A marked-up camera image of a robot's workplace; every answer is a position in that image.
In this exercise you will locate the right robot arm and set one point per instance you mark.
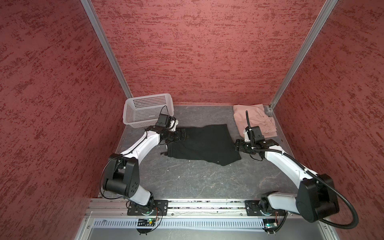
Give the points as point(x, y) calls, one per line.
point(313, 201)

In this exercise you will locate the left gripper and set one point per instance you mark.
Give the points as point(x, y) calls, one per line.
point(177, 135)

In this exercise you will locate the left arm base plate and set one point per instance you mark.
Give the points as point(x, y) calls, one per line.
point(160, 207)

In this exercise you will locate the black shorts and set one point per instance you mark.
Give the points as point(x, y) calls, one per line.
point(211, 143)

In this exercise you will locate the right circuit board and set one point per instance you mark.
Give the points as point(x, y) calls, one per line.
point(270, 224)

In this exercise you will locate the left aluminium corner post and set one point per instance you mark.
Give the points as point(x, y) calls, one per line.
point(97, 26)

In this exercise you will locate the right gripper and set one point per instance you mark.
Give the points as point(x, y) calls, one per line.
point(239, 146)

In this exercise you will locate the left circuit board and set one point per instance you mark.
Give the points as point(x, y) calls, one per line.
point(146, 223)

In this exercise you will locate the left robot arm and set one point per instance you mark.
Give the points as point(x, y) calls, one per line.
point(121, 175)

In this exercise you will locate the white plastic basket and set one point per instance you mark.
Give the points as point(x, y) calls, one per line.
point(144, 111)

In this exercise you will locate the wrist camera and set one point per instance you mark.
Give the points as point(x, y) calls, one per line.
point(173, 124)
point(246, 136)

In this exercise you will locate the right aluminium corner post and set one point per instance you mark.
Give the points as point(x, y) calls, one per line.
point(317, 26)

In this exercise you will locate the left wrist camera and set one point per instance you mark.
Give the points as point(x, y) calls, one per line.
point(173, 124)

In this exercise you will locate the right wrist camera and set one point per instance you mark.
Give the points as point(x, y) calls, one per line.
point(246, 136)

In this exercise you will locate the aluminium corner post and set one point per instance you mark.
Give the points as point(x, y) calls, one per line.
point(317, 26)
point(97, 26)

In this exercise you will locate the slotted white cable duct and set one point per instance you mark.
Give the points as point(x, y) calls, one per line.
point(195, 224)

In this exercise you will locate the circuit board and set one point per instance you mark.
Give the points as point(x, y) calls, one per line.
point(146, 223)
point(270, 224)

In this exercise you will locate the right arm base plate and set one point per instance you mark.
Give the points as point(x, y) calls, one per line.
point(253, 210)

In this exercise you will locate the pink shorts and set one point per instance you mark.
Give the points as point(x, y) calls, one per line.
point(257, 117)

